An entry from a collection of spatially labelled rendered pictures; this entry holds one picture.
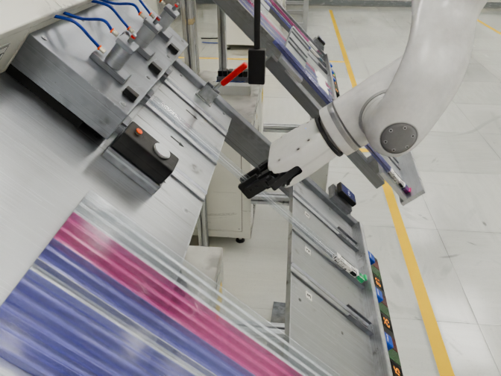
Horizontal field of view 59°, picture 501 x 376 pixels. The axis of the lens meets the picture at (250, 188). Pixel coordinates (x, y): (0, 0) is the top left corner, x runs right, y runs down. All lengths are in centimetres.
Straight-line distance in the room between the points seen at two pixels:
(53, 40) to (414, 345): 156
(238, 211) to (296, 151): 131
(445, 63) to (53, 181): 46
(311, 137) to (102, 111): 30
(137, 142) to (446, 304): 163
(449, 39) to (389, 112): 11
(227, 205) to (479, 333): 110
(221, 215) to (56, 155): 151
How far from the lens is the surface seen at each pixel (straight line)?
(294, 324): 64
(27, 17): 55
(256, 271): 198
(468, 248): 233
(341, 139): 67
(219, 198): 194
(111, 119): 56
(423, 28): 60
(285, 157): 68
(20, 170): 50
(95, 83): 56
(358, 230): 102
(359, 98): 66
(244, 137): 93
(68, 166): 53
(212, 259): 109
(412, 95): 58
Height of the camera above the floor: 132
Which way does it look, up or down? 32 degrees down
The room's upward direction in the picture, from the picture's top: straight up
